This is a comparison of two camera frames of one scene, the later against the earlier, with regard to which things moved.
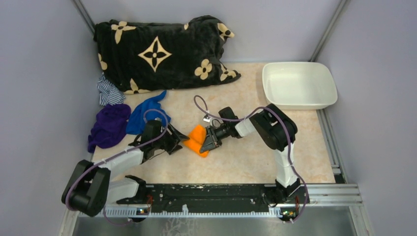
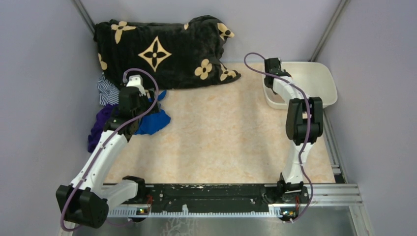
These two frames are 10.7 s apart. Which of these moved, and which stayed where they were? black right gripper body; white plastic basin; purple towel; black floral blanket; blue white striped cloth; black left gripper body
Moved: black right gripper body; black left gripper body
Stayed: purple towel; blue white striped cloth; black floral blanket; white plastic basin
